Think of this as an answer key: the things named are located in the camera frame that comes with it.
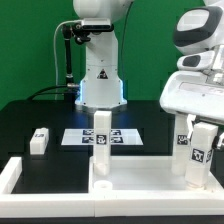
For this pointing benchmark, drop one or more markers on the fiducial marker sheet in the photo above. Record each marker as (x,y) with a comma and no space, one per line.
(74,137)

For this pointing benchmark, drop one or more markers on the white U-shaped obstacle frame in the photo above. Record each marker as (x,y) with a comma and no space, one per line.
(38,205)

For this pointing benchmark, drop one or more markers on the white desk top tray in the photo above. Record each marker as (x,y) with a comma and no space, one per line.
(145,186)

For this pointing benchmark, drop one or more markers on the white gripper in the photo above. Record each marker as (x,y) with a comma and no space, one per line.
(189,92)

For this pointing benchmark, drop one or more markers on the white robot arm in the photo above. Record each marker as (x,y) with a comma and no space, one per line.
(198,30)

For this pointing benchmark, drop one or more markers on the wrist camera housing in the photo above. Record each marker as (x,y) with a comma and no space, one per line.
(196,62)

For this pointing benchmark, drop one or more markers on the grey camera on mount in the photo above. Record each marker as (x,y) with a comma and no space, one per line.
(96,24)

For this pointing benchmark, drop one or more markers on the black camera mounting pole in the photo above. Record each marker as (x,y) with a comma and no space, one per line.
(69,53)

